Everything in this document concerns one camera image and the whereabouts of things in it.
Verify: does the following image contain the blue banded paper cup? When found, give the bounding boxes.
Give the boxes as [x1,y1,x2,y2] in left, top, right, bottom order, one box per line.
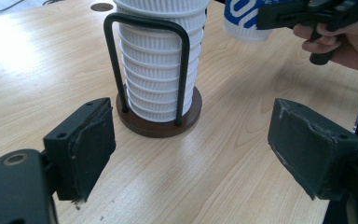
[223,0,275,44]

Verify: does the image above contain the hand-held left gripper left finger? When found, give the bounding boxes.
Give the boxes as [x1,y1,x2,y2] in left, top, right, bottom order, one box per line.
[43,97,117,203]

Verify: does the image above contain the black wire cup holder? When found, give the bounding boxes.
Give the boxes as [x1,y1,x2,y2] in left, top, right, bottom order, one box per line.
[103,12,203,139]

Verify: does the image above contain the round brown table grommet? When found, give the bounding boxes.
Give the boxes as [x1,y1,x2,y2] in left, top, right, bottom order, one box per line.
[89,2,115,13]

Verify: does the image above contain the black cables from power strip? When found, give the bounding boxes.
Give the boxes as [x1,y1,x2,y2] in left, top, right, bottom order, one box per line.
[0,0,57,14]

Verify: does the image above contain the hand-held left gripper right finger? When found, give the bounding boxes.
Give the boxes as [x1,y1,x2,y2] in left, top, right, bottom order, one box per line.
[267,98,358,201]

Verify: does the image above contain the stack of white paper cups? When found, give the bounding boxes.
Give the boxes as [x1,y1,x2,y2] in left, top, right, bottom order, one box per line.
[113,0,211,123]

